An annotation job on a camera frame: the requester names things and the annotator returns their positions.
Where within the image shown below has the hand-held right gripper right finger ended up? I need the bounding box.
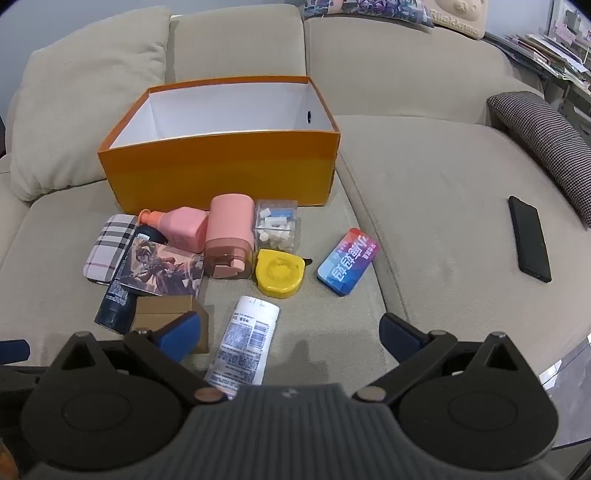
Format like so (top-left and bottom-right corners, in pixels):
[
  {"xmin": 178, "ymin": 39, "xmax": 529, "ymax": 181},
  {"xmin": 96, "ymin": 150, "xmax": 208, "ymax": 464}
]
[{"xmin": 352, "ymin": 312, "xmax": 540, "ymax": 404}]

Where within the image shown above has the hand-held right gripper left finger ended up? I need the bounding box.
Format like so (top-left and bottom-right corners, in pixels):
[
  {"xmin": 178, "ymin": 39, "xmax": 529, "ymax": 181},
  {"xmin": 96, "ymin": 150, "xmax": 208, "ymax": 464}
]
[{"xmin": 39, "ymin": 311, "xmax": 228, "ymax": 406}]

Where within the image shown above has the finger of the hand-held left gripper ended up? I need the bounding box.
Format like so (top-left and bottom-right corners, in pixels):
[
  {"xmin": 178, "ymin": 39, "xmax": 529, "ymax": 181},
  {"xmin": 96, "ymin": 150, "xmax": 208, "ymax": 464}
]
[
  {"xmin": 0, "ymin": 340, "xmax": 31, "ymax": 364},
  {"xmin": 0, "ymin": 366, "xmax": 44, "ymax": 386}
]

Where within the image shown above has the brown cardboard box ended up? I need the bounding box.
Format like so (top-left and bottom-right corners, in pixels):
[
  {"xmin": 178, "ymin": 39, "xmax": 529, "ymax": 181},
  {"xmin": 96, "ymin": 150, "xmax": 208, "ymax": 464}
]
[{"xmin": 130, "ymin": 295, "xmax": 209, "ymax": 354}]

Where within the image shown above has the white tube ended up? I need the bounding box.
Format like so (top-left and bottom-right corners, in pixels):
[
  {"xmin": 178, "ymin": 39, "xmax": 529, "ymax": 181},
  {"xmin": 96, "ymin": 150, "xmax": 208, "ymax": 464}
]
[{"xmin": 203, "ymin": 295, "xmax": 281, "ymax": 400}]

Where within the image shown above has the illustrated card box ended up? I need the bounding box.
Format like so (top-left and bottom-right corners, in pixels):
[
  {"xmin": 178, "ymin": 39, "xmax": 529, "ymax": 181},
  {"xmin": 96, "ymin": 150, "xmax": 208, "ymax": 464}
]
[{"xmin": 115, "ymin": 231, "xmax": 205, "ymax": 297}]

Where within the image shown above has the dark blue bottle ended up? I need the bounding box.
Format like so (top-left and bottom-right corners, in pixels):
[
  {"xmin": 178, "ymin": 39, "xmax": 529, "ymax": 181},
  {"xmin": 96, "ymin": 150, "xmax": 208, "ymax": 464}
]
[{"xmin": 94, "ymin": 224, "xmax": 167, "ymax": 334}]

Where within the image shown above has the pink bottle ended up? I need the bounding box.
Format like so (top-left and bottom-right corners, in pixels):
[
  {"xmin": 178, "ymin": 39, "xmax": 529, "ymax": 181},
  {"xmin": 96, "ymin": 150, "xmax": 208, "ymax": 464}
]
[{"xmin": 139, "ymin": 206, "xmax": 211, "ymax": 254}]

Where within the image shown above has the plaid case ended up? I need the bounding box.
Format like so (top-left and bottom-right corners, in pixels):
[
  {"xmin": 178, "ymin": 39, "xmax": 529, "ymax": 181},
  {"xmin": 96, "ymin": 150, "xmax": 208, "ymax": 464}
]
[{"xmin": 83, "ymin": 214, "xmax": 139, "ymax": 283}]

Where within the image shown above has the yellow tape measure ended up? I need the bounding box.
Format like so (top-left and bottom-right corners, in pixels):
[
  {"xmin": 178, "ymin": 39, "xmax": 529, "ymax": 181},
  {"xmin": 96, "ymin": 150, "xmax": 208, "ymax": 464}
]
[{"xmin": 255, "ymin": 248, "xmax": 312, "ymax": 297}]

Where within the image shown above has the clear plastic box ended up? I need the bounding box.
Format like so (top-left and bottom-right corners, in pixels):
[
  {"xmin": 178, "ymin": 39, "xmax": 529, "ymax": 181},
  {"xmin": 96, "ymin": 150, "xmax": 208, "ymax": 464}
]
[{"xmin": 253, "ymin": 198, "xmax": 299, "ymax": 254}]

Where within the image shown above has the orange cardboard box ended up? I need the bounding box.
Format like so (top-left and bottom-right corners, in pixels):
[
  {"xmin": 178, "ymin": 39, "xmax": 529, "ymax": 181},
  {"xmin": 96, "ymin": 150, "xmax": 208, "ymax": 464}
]
[{"xmin": 97, "ymin": 76, "xmax": 341, "ymax": 210}]

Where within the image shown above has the beige sofa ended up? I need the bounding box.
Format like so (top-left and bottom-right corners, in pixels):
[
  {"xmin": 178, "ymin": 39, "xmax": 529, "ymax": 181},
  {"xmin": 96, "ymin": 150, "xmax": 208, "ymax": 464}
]
[{"xmin": 0, "ymin": 2, "xmax": 591, "ymax": 384}]

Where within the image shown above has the black phone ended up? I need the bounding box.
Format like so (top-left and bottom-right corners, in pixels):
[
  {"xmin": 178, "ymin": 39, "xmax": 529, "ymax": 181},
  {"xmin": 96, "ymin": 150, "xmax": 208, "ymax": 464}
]
[{"xmin": 508, "ymin": 195, "xmax": 553, "ymax": 283}]

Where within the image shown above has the glass side table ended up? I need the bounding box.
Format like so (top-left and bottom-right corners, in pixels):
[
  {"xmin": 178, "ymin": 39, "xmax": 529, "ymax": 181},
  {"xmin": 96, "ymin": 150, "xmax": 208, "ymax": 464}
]
[{"xmin": 538, "ymin": 330, "xmax": 591, "ymax": 450}]

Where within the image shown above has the checkered cushion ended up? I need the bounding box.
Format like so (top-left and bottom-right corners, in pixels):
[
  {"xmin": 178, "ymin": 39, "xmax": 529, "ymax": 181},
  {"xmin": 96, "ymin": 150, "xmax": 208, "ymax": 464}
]
[{"xmin": 487, "ymin": 91, "xmax": 591, "ymax": 229}]

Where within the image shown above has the beige pillow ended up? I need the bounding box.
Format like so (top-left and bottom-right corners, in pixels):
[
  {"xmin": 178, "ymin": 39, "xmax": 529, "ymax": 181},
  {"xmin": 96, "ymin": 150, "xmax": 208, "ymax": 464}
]
[{"xmin": 9, "ymin": 7, "xmax": 171, "ymax": 201}]

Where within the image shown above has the stack of magazines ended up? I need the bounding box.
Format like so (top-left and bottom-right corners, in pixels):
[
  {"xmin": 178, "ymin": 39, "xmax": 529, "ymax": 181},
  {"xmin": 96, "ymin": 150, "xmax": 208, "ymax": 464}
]
[{"xmin": 480, "ymin": 28, "xmax": 591, "ymax": 90}]

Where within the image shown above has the beige bear cushion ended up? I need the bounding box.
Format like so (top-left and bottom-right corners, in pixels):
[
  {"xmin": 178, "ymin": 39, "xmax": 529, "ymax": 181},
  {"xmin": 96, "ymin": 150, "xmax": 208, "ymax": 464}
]
[{"xmin": 425, "ymin": 0, "xmax": 489, "ymax": 41}]

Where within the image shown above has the printed pillow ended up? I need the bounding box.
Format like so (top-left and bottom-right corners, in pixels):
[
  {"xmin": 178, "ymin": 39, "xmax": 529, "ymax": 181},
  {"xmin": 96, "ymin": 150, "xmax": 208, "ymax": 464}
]
[{"xmin": 302, "ymin": 0, "xmax": 435, "ymax": 28}]

